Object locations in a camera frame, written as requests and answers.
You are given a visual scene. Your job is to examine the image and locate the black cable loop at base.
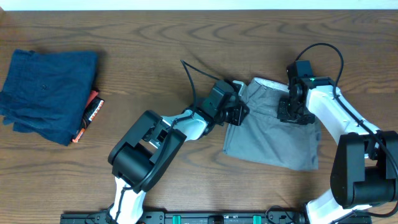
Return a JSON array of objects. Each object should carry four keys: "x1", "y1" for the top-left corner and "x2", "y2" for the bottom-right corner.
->
[{"x1": 266, "y1": 205, "x2": 296, "y2": 224}]

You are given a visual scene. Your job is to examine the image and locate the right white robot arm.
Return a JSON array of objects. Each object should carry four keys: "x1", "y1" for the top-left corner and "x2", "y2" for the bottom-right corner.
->
[{"x1": 278, "y1": 75, "x2": 397, "y2": 223}]

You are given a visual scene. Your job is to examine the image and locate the orange black folded item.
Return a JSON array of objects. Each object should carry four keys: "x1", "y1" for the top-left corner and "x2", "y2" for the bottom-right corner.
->
[{"x1": 72, "y1": 90, "x2": 104, "y2": 143}]

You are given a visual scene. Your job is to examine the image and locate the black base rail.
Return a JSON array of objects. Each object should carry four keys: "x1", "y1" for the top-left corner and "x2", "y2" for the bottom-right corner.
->
[{"x1": 60, "y1": 208, "x2": 373, "y2": 224}]

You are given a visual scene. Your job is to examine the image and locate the grey shorts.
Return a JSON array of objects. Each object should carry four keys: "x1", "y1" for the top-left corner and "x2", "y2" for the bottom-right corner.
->
[{"x1": 223, "y1": 77, "x2": 322, "y2": 170}]

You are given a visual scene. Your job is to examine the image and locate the folded navy blue garment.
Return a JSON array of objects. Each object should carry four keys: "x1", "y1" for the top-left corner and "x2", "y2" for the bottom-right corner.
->
[{"x1": 1, "y1": 49, "x2": 98, "y2": 146}]

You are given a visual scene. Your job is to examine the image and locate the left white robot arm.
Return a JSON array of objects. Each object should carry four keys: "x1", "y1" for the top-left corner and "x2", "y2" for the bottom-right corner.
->
[{"x1": 108, "y1": 94, "x2": 249, "y2": 223}]

